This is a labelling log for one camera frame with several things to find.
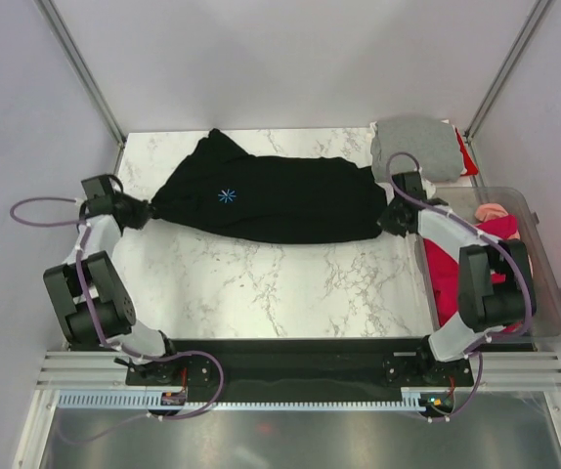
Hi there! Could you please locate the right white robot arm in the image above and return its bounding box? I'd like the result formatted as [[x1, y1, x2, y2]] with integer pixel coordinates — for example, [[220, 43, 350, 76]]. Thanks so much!
[[378, 197, 536, 385]]

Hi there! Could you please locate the purple cable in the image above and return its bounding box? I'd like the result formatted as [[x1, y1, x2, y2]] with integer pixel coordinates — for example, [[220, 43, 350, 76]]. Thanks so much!
[[385, 151, 536, 422], [10, 195, 226, 444]]

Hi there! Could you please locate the left aluminium frame post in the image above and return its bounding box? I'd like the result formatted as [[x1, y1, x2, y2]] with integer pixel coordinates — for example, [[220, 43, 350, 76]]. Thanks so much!
[[34, 0, 126, 149]]

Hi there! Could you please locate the folded red t-shirt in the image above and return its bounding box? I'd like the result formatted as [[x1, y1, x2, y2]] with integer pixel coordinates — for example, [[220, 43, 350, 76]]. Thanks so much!
[[453, 126, 479, 177]]

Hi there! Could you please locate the clear plastic bin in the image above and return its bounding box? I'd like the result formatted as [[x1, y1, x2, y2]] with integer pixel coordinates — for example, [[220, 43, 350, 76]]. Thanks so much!
[[435, 186, 561, 344]]

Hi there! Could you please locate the salmon pink t-shirt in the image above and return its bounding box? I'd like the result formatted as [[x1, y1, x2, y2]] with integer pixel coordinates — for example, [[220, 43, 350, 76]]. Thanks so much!
[[474, 203, 521, 240]]

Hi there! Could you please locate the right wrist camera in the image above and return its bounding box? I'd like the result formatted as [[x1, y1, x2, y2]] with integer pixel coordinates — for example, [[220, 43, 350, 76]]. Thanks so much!
[[392, 171, 430, 202]]

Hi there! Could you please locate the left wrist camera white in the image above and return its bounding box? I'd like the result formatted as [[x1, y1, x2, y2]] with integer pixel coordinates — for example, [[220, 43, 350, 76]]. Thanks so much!
[[81, 174, 123, 217]]

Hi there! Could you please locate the aluminium frame post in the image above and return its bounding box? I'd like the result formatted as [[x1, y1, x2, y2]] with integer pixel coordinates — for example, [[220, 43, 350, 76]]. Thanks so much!
[[34, 0, 126, 149], [463, 0, 555, 143]]

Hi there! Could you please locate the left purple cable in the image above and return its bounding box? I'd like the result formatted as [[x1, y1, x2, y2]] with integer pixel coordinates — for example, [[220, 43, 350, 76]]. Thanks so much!
[[10, 195, 226, 444]]

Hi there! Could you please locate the folded grey t-shirt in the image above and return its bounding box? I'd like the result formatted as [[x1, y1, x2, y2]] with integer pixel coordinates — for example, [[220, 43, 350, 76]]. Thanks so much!
[[370, 115, 464, 183]]

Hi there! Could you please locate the right aluminium frame post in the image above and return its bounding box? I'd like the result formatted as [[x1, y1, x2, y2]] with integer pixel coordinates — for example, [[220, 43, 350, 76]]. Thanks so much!
[[463, 0, 555, 143]]

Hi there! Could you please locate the black t-shirt blue logo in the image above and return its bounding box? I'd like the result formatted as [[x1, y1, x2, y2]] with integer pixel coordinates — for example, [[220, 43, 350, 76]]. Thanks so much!
[[151, 129, 387, 244]]

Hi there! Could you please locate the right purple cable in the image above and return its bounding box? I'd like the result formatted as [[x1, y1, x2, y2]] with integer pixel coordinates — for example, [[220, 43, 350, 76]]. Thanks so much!
[[385, 151, 536, 422]]

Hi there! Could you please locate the magenta t-shirt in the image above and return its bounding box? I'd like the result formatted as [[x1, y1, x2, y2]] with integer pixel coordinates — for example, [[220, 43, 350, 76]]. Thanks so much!
[[418, 211, 535, 336]]

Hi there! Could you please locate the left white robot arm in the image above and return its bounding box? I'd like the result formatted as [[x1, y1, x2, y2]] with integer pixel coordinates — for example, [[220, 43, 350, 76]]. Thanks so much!
[[43, 192, 183, 384]]

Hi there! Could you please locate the slotted white cable duct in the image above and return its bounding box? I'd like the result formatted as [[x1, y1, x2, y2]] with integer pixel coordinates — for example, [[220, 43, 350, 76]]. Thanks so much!
[[57, 388, 453, 411]]

